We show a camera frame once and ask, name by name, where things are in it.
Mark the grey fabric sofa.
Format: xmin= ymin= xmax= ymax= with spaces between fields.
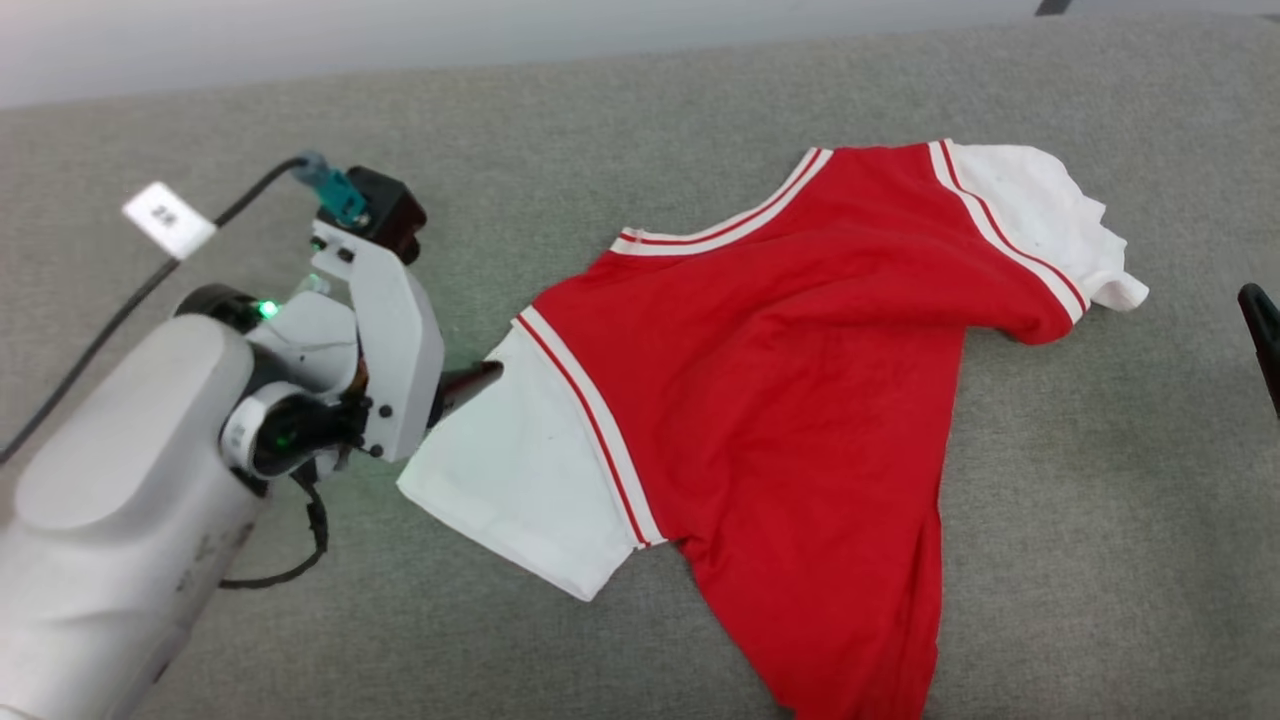
xmin=0 ymin=10 xmax=1280 ymax=720

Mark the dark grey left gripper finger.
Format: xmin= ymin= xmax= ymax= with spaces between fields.
xmin=438 ymin=360 xmax=505 ymax=429

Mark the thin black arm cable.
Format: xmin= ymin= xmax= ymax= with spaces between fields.
xmin=218 ymin=462 xmax=332 ymax=591

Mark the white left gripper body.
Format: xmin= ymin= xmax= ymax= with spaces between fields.
xmin=220 ymin=220 xmax=447 ymax=478

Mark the red and white T-shirt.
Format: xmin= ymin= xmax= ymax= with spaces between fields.
xmin=397 ymin=138 xmax=1151 ymax=720

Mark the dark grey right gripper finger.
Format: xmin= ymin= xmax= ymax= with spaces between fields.
xmin=1238 ymin=283 xmax=1280 ymax=418

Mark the white label tag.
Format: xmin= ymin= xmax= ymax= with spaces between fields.
xmin=121 ymin=180 xmax=219 ymax=262

